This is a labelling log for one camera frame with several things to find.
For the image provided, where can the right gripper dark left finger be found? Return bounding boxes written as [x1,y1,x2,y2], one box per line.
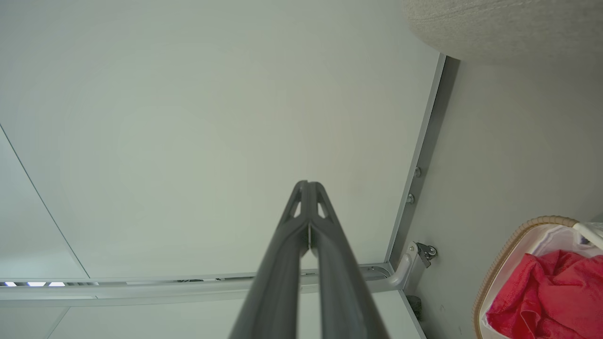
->
[229,180,310,339]

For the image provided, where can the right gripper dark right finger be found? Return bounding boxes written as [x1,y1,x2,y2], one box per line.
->
[308,181,390,339]

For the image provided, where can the dark red white-trimmed garment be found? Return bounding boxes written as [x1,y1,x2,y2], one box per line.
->
[485,250,603,339]

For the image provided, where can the grey fabric sofa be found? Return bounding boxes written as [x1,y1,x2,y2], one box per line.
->
[401,0,603,67]

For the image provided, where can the small black rubber foot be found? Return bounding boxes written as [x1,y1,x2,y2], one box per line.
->
[407,295,425,322]

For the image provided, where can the white basket with wicker rim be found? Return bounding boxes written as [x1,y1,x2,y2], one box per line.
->
[473,216,603,339]

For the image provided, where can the white basket liner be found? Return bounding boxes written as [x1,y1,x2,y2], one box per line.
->
[481,223,603,339]

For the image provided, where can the grey metal foot bracket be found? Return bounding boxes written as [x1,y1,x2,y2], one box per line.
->
[388,241,439,290]

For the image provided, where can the grey metal partition post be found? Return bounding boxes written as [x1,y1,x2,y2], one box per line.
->
[0,263,407,307]

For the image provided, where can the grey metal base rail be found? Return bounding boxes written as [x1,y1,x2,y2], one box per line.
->
[384,53,460,277]

